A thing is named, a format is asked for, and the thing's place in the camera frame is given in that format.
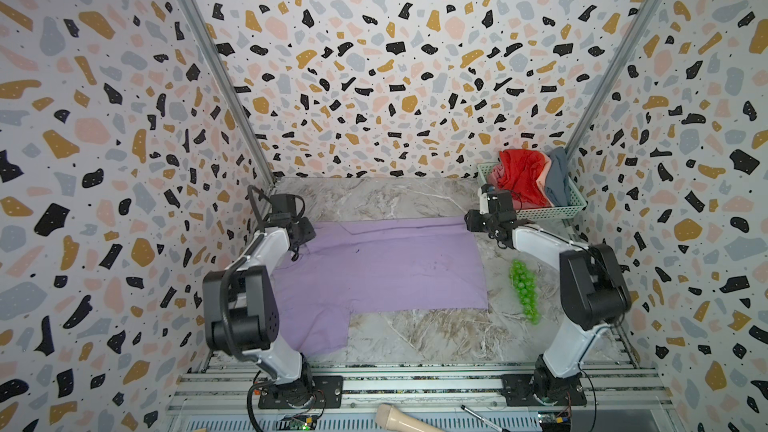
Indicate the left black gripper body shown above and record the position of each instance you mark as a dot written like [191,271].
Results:
[302,230]

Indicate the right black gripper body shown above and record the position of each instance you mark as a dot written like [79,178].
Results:
[480,222]

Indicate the mint green plastic basket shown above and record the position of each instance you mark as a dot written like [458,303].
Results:
[576,203]

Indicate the lilac t shirt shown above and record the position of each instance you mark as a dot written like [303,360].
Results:
[360,267]

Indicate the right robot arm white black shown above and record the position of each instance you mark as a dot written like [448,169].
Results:
[593,295]

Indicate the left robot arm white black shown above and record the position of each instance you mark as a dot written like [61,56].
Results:
[239,303]

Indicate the red t shirt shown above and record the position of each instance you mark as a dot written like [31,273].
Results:
[522,177]

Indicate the green plastic grape bunch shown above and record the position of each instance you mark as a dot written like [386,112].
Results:
[523,281]

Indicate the grey t shirt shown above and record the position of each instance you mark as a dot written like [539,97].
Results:
[556,182]

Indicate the metal screwdriver tool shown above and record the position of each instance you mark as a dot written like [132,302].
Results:
[487,422]

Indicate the small green circuit board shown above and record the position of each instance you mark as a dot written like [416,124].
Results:
[297,423]

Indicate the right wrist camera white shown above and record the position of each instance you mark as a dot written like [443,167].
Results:
[485,195]

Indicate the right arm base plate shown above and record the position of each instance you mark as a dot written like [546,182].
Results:
[539,389]

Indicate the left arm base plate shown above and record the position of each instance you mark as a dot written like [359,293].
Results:
[323,392]

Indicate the aluminium mounting rail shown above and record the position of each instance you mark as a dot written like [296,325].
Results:
[619,398]

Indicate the beige cylindrical handle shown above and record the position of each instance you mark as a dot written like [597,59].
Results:
[391,418]

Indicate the left aluminium corner post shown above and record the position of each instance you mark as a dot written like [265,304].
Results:
[211,56]

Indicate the aluminium corner post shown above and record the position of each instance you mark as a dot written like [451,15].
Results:
[624,53]
[211,56]

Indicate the right aluminium corner post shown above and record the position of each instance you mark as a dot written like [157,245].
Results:
[624,53]

